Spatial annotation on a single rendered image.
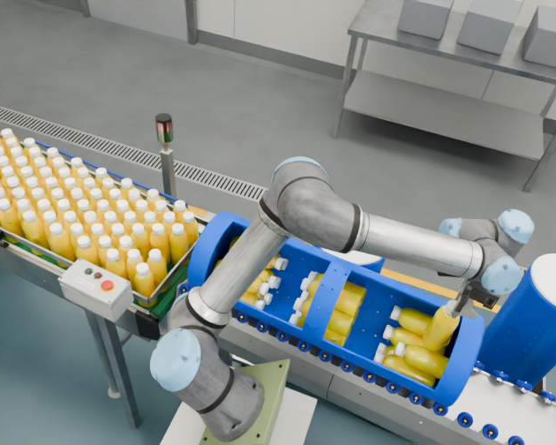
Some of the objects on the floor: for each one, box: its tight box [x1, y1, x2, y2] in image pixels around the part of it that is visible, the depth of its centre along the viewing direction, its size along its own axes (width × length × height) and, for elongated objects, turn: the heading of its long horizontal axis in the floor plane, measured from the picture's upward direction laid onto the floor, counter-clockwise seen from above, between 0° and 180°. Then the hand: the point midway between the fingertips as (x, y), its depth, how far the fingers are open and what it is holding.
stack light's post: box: [160, 148, 177, 199], centre depth 244 cm, size 4×4×110 cm
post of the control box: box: [94, 313, 142, 430], centre depth 201 cm, size 4×4×100 cm
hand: (454, 307), depth 136 cm, fingers closed on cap, 4 cm apart
